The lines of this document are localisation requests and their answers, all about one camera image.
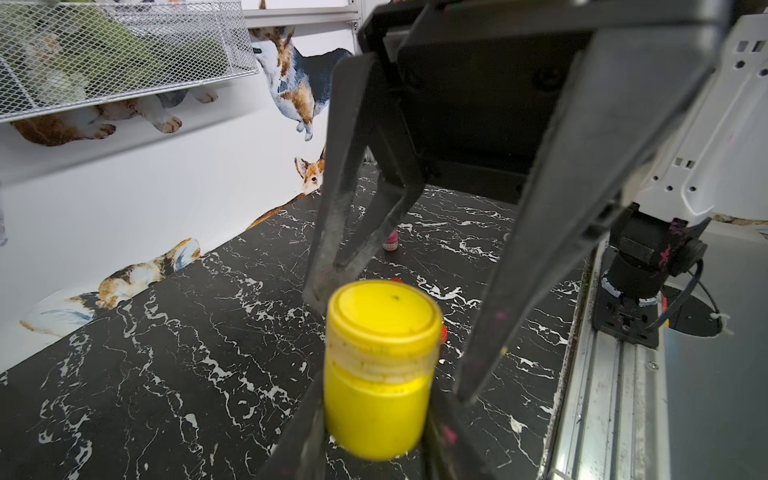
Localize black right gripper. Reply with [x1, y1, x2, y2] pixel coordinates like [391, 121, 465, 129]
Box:
[303, 1, 731, 405]

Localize magenta paint jar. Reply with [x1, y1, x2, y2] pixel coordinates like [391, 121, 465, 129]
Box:
[382, 229, 399, 252]

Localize aluminium front rail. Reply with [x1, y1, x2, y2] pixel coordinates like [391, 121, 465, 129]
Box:
[538, 241, 671, 479]

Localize green fern plant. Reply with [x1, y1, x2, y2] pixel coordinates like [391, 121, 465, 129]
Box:
[0, 0, 232, 109]

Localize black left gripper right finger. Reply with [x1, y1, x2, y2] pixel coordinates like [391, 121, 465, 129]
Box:
[420, 383, 495, 480]

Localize yellow paint jar lid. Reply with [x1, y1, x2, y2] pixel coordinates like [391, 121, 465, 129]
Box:
[325, 280, 443, 385]

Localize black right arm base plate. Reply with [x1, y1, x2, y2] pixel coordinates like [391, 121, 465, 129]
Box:
[592, 246, 661, 350]

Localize white wire mesh basket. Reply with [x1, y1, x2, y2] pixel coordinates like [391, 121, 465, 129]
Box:
[0, 0, 260, 125]

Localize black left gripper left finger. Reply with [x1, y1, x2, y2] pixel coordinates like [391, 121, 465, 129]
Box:
[256, 372, 326, 480]

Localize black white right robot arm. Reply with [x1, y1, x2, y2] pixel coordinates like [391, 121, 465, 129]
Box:
[303, 1, 767, 403]

